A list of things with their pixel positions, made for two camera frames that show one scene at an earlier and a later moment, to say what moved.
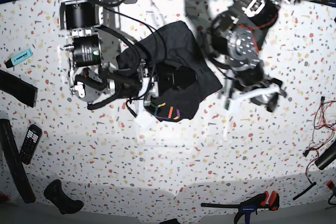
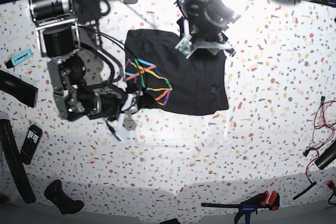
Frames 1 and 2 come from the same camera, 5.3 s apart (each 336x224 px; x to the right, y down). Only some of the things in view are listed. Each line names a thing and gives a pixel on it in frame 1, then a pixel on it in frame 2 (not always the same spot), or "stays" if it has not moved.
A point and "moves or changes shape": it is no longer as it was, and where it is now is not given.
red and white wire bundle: (325, 124) stays
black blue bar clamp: (266, 200) stays
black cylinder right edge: (327, 157) stays
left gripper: (170, 77) -> (126, 122)
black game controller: (55, 191) stays
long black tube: (8, 141) stays
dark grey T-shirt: (185, 75) moves or changes shape
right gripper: (256, 92) -> (187, 45)
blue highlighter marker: (18, 57) stays
